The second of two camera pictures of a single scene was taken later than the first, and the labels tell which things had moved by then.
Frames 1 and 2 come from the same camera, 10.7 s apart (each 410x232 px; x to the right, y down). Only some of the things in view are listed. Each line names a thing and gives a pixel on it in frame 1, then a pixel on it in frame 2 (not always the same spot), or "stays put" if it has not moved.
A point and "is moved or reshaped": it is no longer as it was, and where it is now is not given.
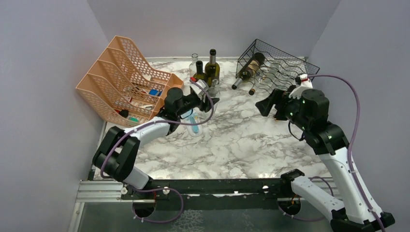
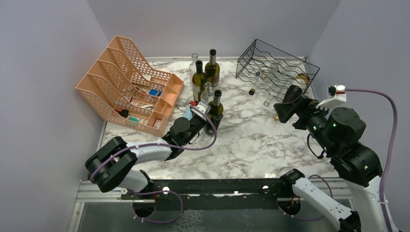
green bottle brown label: [212, 69] stays put
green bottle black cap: [199, 75] stays put
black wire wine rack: [274, 70] stays put
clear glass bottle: [192, 66] stays put
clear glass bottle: [213, 90] is moved or reshaped
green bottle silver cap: [249, 70] → [217, 94]
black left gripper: [201, 104] → [215, 119]
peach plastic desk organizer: [124, 89] stays put
